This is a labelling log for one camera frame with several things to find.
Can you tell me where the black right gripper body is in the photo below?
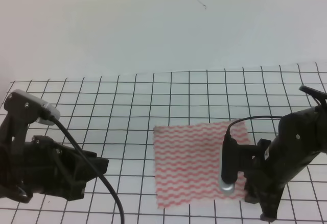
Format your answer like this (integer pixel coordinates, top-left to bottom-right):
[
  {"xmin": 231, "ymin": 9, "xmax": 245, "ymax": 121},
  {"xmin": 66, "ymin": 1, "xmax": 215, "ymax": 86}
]
[{"xmin": 244, "ymin": 106, "xmax": 326, "ymax": 221}]

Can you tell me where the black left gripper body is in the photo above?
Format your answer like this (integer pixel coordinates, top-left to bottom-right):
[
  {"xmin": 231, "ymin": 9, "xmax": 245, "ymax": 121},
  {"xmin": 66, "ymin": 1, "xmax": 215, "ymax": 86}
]
[{"xmin": 1, "ymin": 136, "xmax": 97, "ymax": 203}]

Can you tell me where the pink wavy striped towel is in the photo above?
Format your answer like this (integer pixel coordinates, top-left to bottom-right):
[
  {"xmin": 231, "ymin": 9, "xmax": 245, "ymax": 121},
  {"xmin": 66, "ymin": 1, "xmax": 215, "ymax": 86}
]
[{"xmin": 153, "ymin": 121, "xmax": 246, "ymax": 209}]

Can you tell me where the black left camera cable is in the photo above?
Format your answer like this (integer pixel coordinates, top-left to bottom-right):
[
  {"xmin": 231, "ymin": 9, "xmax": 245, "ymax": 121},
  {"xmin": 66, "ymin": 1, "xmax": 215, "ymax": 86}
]
[{"xmin": 50, "ymin": 115, "xmax": 125, "ymax": 224}]

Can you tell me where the black camera cable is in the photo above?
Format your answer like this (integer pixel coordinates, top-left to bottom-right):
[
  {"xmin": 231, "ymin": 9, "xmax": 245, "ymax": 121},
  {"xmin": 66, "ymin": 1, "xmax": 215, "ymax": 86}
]
[
  {"xmin": 224, "ymin": 115, "xmax": 283, "ymax": 139},
  {"xmin": 50, "ymin": 115, "xmax": 125, "ymax": 224}
]

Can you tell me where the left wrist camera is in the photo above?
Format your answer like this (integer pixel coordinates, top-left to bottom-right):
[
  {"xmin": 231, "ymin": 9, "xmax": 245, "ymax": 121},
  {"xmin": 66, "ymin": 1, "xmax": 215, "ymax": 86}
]
[{"xmin": 1, "ymin": 89, "xmax": 60, "ymax": 143}]

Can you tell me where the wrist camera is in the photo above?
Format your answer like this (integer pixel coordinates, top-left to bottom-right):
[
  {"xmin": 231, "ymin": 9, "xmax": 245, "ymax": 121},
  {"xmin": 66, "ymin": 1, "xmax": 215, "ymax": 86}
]
[
  {"xmin": 1, "ymin": 89, "xmax": 60, "ymax": 143},
  {"xmin": 219, "ymin": 132, "xmax": 259, "ymax": 196}
]

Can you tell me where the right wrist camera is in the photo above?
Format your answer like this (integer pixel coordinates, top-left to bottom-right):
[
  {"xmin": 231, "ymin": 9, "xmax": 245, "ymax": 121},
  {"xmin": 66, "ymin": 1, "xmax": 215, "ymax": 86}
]
[{"xmin": 219, "ymin": 132, "xmax": 259, "ymax": 196}]

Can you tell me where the black right camera cable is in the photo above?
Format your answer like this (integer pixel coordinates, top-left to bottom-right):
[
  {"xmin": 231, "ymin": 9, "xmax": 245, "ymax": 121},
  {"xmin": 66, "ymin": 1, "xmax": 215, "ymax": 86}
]
[{"xmin": 224, "ymin": 115, "xmax": 283, "ymax": 139}]

